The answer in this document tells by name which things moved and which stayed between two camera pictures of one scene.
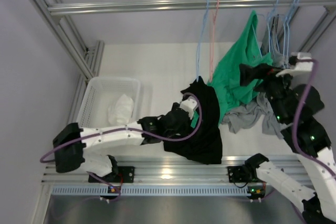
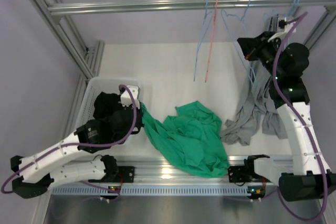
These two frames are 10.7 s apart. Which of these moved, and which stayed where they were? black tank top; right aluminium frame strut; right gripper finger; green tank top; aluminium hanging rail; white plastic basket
Moved: black tank top; right gripper finger; green tank top
Stayed: white plastic basket; aluminium hanging rail; right aluminium frame strut
